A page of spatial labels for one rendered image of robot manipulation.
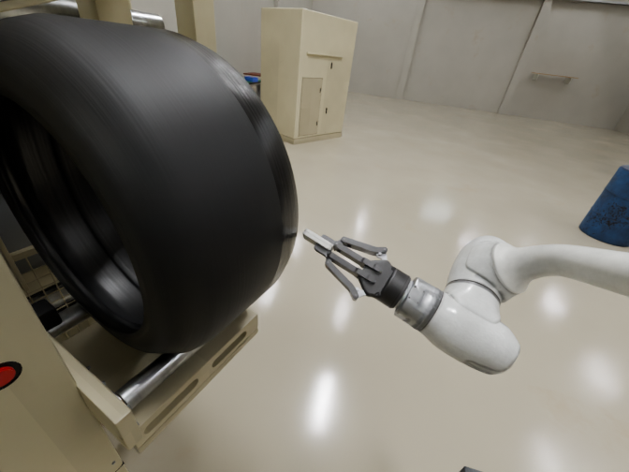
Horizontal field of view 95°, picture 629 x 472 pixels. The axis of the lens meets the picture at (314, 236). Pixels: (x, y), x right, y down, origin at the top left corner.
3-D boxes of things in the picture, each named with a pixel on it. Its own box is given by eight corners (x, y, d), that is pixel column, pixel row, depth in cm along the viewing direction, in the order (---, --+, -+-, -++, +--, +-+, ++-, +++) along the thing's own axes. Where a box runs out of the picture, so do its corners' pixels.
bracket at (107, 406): (129, 451, 52) (114, 425, 47) (22, 343, 67) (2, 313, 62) (147, 434, 54) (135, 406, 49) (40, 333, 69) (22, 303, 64)
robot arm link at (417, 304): (426, 329, 50) (395, 309, 52) (412, 332, 59) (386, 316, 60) (448, 286, 53) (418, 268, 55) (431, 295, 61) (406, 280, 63)
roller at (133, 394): (122, 417, 55) (126, 416, 52) (107, 398, 55) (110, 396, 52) (247, 305, 81) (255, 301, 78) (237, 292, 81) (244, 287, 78)
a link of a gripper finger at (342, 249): (379, 273, 57) (383, 268, 58) (332, 243, 60) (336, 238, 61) (376, 278, 61) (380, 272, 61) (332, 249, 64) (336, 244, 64)
